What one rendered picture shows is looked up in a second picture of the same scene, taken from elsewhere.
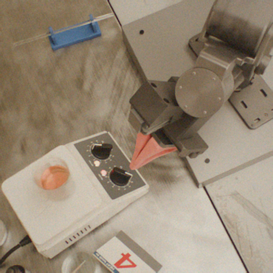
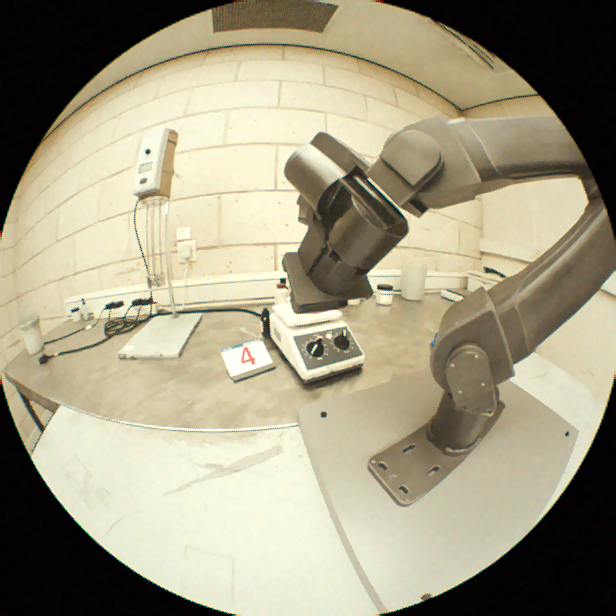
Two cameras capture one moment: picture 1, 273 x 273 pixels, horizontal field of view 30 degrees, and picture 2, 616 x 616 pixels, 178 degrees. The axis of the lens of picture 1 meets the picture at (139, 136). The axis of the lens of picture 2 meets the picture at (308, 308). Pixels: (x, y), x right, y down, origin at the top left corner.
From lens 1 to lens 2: 0.71 m
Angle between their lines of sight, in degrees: 75
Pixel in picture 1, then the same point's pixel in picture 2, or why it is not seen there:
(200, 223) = (256, 412)
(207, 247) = (231, 411)
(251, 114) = (393, 458)
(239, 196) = (273, 453)
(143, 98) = not seen: hidden behind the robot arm
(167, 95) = not seen: hidden behind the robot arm
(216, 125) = (373, 426)
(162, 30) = not seen: hidden behind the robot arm
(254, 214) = (243, 461)
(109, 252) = (258, 349)
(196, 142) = (300, 281)
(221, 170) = (307, 427)
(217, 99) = (294, 157)
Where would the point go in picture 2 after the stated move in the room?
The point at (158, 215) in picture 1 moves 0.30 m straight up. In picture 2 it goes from (279, 387) to (272, 193)
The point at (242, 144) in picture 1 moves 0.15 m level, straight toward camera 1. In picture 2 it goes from (342, 453) to (238, 403)
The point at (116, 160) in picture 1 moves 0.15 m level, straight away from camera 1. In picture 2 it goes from (334, 352) to (405, 345)
